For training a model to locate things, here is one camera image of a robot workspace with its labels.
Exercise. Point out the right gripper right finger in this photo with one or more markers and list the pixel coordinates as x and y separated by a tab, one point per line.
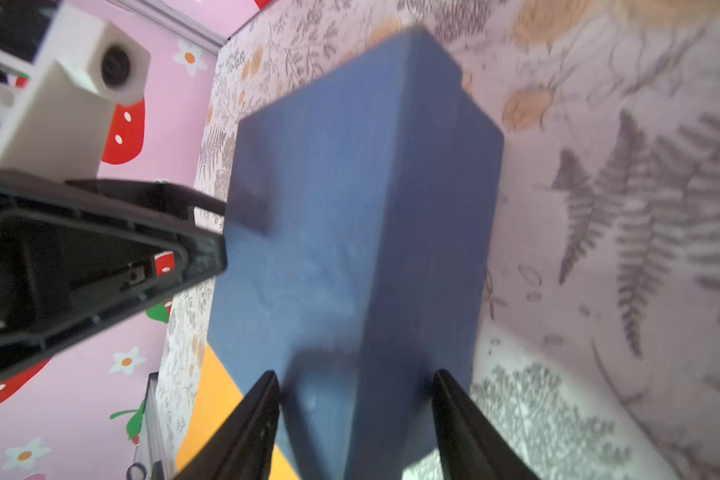
469	446

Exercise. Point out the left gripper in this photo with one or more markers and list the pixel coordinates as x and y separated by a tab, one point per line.
78	257

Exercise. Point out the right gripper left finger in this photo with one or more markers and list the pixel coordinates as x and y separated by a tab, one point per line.
242	448

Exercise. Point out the navy blue gift box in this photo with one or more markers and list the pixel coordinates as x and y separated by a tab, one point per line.
357	232

